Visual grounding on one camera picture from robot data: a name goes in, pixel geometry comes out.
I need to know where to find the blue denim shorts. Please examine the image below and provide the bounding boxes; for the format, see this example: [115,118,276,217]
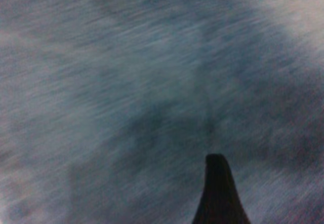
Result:
[0,0,324,224]

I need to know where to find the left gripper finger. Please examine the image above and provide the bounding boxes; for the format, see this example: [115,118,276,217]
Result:
[192,153,251,224]

